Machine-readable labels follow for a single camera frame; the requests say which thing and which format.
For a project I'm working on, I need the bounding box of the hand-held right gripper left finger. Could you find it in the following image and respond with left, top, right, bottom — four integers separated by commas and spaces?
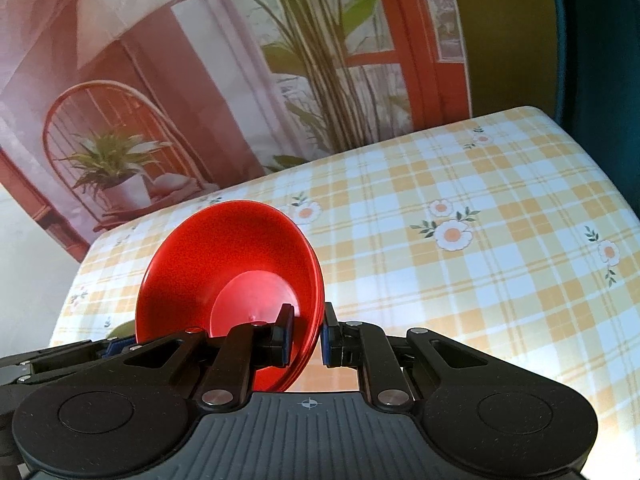
122, 302, 296, 409

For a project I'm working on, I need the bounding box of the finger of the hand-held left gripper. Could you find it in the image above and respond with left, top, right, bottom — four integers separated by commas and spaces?
0, 355, 126, 388
20, 337, 139, 362

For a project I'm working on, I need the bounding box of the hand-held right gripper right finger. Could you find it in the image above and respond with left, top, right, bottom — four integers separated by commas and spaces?
322, 302, 502, 408

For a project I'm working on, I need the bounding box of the red plastic bowl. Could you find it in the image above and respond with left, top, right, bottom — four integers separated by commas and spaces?
135, 200, 325, 394

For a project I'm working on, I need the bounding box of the checked floral tablecloth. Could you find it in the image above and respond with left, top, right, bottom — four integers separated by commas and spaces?
49, 105, 640, 462

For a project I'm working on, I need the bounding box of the printed backdrop cloth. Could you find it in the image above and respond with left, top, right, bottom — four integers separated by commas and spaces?
0, 0, 474, 264

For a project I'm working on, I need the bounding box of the dark blue curtain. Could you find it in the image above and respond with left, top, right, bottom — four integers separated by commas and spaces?
547, 0, 640, 197

